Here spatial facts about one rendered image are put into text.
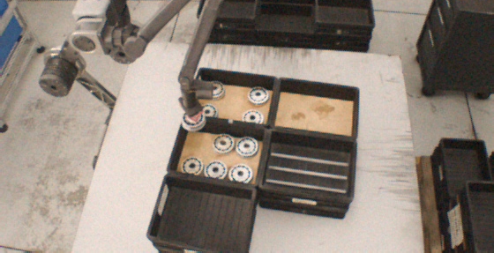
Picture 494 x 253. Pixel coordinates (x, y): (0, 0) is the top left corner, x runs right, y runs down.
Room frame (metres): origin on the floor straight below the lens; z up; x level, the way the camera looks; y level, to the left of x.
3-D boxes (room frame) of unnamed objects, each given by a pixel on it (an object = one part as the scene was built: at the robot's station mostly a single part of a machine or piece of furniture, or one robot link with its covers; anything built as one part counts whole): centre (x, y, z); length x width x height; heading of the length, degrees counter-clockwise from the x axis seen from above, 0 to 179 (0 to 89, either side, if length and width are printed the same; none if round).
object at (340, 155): (0.85, -0.25, 0.87); 0.40 x 0.30 x 0.11; 77
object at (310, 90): (1.15, -0.32, 0.87); 0.40 x 0.30 x 0.11; 77
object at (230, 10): (2.30, 0.09, 0.37); 0.40 x 0.30 x 0.45; 82
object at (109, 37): (1.15, 0.48, 1.45); 0.09 x 0.08 x 0.12; 172
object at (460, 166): (1.04, -1.30, 0.26); 0.40 x 0.30 x 0.23; 172
